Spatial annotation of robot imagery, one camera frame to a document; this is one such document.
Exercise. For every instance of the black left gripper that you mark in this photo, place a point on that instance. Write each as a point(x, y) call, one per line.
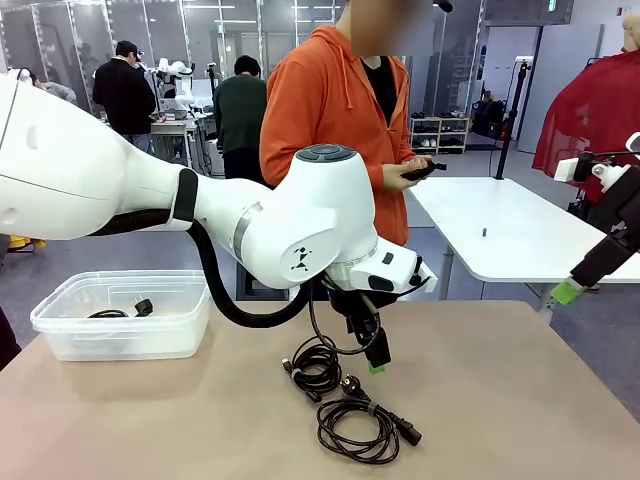
point(350, 305)

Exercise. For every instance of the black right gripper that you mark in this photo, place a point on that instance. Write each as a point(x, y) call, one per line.
point(622, 205)

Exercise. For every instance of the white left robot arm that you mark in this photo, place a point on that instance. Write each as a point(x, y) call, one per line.
point(310, 225)

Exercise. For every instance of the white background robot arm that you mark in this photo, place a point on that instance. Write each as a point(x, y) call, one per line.
point(177, 67)

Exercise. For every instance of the person's right forearm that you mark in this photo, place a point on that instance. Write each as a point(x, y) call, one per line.
point(377, 176)

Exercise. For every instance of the person's right hand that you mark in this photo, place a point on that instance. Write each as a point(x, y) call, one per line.
point(397, 177)

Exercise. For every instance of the person's left hand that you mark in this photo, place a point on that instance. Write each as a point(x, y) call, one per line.
point(420, 164)

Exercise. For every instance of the white side table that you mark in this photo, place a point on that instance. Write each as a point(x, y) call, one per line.
point(500, 210)

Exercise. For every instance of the red cape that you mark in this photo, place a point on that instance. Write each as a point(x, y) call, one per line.
point(590, 115)

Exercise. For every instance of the black tripod stand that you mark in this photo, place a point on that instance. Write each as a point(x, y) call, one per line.
point(510, 125)

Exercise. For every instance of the black backpacks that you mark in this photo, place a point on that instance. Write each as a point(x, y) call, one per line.
point(487, 117)

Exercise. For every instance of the wooden shoe rack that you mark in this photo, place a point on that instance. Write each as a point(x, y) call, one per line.
point(439, 119)

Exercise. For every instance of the mannequin head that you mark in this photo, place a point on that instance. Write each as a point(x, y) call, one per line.
point(632, 35)

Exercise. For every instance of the person in orange hoodie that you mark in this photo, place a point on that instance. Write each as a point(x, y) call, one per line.
point(320, 110)

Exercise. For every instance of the clear plastic storage container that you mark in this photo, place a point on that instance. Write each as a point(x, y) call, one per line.
point(125, 345)

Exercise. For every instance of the gray background desk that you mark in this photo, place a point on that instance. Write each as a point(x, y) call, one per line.
point(170, 125)

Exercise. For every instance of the man in black jacket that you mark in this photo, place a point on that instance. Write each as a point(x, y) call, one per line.
point(122, 95)

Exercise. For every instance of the yellow bag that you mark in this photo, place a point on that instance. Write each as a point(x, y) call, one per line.
point(25, 245)

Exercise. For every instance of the person in gray jacket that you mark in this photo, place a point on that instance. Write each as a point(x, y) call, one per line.
point(60, 92)

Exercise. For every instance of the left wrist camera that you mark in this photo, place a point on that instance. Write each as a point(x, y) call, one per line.
point(427, 280)

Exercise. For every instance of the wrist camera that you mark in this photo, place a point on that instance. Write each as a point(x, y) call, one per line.
point(427, 280)
point(565, 170)

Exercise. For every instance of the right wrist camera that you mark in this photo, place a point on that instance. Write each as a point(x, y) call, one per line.
point(565, 170)

